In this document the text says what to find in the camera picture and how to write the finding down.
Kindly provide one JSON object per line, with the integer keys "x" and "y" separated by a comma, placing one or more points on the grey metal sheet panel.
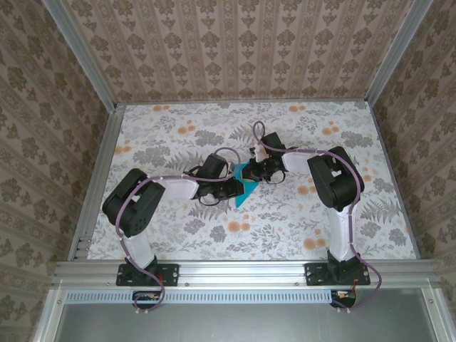
{"x": 242, "y": 324}

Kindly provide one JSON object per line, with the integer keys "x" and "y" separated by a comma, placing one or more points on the teal paper sheet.
{"x": 242, "y": 199}

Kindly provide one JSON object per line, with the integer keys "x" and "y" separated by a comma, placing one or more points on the wide aluminium frame rail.
{"x": 242, "y": 272}

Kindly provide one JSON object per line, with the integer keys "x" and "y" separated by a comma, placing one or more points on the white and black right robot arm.
{"x": 342, "y": 235}

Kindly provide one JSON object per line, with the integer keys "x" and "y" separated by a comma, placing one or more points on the floral table cover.
{"x": 285, "y": 231}

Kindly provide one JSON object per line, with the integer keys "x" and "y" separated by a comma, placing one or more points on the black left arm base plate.
{"x": 171, "y": 274}

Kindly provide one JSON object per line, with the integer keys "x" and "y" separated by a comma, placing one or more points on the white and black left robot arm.
{"x": 140, "y": 249}

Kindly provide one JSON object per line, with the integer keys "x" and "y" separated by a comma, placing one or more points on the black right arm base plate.
{"x": 313, "y": 274}

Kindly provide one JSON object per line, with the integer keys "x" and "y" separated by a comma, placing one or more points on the aluminium lower frame rail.
{"x": 432, "y": 313}
{"x": 51, "y": 313}

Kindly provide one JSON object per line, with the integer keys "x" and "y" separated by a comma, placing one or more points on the aluminium table side rail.
{"x": 101, "y": 160}

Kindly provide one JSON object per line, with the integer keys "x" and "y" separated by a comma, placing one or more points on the aluminium frame post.
{"x": 393, "y": 53}
{"x": 83, "y": 53}

